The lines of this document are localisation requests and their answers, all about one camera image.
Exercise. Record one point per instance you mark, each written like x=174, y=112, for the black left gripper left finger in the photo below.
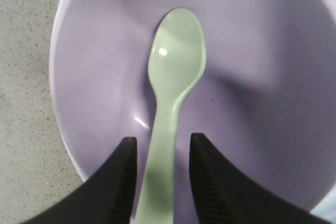
x=106, y=197

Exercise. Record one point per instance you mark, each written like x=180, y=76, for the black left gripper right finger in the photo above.
x=223, y=194

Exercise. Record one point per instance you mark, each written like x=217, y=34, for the purple plastic bowl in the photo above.
x=266, y=98

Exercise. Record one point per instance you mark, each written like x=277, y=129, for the light green plastic spoon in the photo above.
x=176, y=63

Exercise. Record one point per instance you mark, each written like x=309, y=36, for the light blue plate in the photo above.
x=325, y=209

